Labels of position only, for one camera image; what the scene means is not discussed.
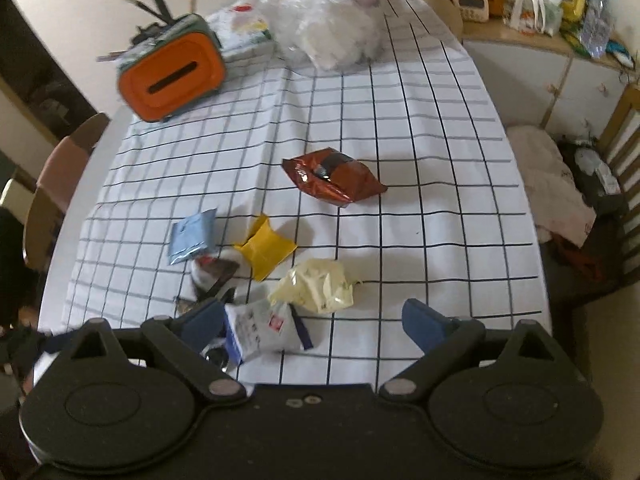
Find white blue milk candy packet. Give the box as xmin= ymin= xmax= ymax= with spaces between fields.
xmin=224 ymin=299 xmax=314 ymax=364

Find dark brown snack packet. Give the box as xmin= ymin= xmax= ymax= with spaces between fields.
xmin=175 ymin=254 xmax=240 ymax=315

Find pale yellow snack packet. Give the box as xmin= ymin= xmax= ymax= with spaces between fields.
xmin=268 ymin=258 xmax=355 ymax=314

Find red brown snack packet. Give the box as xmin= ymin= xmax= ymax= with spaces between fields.
xmin=281 ymin=148 xmax=387 ymax=207

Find light blue snack packet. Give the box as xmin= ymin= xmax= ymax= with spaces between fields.
xmin=167 ymin=208 xmax=217 ymax=266

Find white black grid tablecloth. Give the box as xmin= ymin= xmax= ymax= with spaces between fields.
xmin=53 ymin=0 xmax=549 ymax=385

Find pink cloth pile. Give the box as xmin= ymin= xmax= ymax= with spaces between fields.
xmin=506 ymin=126 xmax=597 ymax=248

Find pink cushioned chair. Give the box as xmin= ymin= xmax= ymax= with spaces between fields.
xmin=23 ymin=113 xmax=110 ymax=273

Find orange green tissue box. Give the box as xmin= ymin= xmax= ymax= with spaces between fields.
xmin=117 ymin=13 xmax=227 ymax=122

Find wooden chair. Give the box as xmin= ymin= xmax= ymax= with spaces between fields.
xmin=597 ymin=84 xmax=639 ymax=285

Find white cabinet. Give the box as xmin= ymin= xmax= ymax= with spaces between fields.
xmin=462 ymin=20 xmax=639 ymax=139

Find white printed tissue pack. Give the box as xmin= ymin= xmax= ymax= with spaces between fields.
xmin=205 ymin=0 xmax=274 ymax=62

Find white digital timer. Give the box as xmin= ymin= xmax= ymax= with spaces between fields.
xmin=452 ymin=0 xmax=490 ymax=23

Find clear plastic bag of items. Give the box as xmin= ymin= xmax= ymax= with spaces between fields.
xmin=258 ymin=0 xmax=382 ymax=73

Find clear water bottle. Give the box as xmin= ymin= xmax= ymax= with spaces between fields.
xmin=578 ymin=0 xmax=613 ymax=58

